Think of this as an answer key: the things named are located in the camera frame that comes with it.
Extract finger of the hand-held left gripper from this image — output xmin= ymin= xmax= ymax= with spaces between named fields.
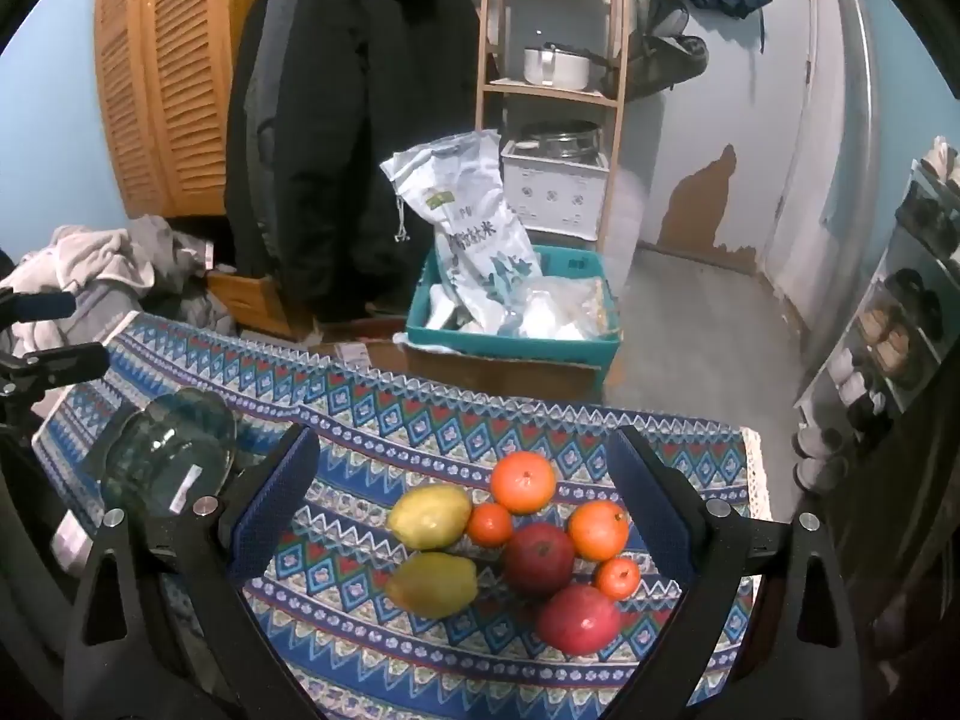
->
xmin=0 ymin=289 xmax=77 ymax=322
xmin=0 ymin=343 xmax=111 ymax=392

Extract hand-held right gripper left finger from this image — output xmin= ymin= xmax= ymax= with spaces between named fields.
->
xmin=64 ymin=424 xmax=323 ymax=720

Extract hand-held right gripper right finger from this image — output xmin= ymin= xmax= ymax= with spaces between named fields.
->
xmin=606 ymin=426 xmax=863 ymax=720

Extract large orange with green stem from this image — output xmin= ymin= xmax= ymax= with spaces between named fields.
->
xmin=566 ymin=501 xmax=629 ymax=562

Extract small tangerine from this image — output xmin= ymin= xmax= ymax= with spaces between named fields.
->
xmin=595 ymin=556 xmax=642 ymax=601
xmin=468 ymin=502 xmax=514 ymax=547

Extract clear glass bowl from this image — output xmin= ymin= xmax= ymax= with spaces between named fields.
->
xmin=100 ymin=388 xmax=239 ymax=518

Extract red apple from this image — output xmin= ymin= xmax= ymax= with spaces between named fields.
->
xmin=535 ymin=583 xmax=622 ymax=655
xmin=502 ymin=523 xmax=577 ymax=599

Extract yellow pear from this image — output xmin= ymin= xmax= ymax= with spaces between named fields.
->
xmin=388 ymin=484 xmax=473 ymax=550
xmin=384 ymin=551 xmax=479 ymax=620

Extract patterned blue tablecloth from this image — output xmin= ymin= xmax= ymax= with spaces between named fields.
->
xmin=34 ymin=311 xmax=773 ymax=720

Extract wooden drawer box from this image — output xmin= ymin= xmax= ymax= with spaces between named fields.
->
xmin=206 ymin=270 xmax=316 ymax=338

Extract brown cardboard box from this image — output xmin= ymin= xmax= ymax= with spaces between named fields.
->
xmin=394 ymin=337 xmax=605 ymax=402

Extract teal box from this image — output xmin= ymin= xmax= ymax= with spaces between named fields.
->
xmin=405 ymin=244 xmax=623 ymax=383

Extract clear plastic bag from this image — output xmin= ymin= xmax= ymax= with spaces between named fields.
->
xmin=517 ymin=277 xmax=612 ymax=340

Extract white shoe rack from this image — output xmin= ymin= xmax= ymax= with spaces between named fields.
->
xmin=793 ymin=139 xmax=960 ymax=496

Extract white plastic roll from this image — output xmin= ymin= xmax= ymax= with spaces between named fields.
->
xmin=598 ymin=165 xmax=647 ymax=271

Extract wooden louvered cabinet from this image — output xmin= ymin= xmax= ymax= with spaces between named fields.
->
xmin=94 ymin=0 xmax=263 ymax=220

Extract rows of shoes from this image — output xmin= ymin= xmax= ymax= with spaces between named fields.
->
xmin=796 ymin=136 xmax=960 ymax=492

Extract white plastic basket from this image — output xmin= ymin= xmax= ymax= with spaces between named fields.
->
xmin=501 ymin=139 xmax=610 ymax=237

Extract white rice bag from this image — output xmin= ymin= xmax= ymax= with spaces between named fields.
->
xmin=379 ymin=130 xmax=542 ymax=331

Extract black coat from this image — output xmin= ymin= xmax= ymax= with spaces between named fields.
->
xmin=223 ymin=0 xmax=482 ymax=320

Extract steel pot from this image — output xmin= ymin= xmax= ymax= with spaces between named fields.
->
xmin=510 ymin=120 xmax=603 ymax=160

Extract white door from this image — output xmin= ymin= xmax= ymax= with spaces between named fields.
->
xmin=765 ymin=0 xmax=880 ymax=331

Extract white cooking pot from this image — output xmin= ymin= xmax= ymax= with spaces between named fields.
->
xmin=523 ymin=43 xmax=612 ymax=87

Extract dark hanging bag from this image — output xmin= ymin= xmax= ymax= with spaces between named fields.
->
xmin=626 ymin=0 xmax=710 ymax=102

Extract wooden shelf rack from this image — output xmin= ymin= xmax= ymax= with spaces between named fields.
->
xmin=476 ymin=0 xmax=631 ymax=241

